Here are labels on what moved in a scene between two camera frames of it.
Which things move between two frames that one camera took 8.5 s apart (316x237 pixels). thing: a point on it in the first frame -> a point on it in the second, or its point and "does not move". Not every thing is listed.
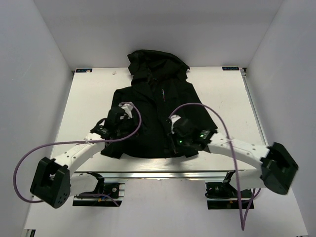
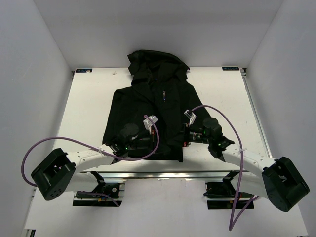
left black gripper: (131, 121) -> (149, 144)
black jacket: (160, 89) does not move
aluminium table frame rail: (169, 176) does not move
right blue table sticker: (230, 68) does not move
